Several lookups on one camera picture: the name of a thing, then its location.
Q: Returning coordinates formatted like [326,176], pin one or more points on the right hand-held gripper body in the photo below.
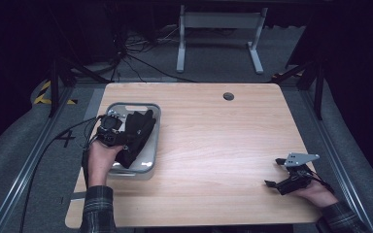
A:
[296,181]

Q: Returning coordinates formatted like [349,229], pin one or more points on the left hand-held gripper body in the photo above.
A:
[109,127]

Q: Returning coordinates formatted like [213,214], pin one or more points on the black cloth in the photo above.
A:
[136,139]

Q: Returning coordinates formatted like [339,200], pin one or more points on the grey plastic tray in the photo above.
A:
[149,161]

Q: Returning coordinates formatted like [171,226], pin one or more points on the person's right hand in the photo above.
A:
[317,194]

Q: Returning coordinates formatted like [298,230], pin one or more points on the person's left hand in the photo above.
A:
[101,161]

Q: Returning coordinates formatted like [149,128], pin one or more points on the black metal stand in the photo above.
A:
[54,87]
[319,90]

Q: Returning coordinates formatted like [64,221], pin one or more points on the yellow black hazard tape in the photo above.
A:
[43,93]

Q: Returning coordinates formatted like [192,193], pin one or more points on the white metal table frame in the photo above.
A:
[220,20]

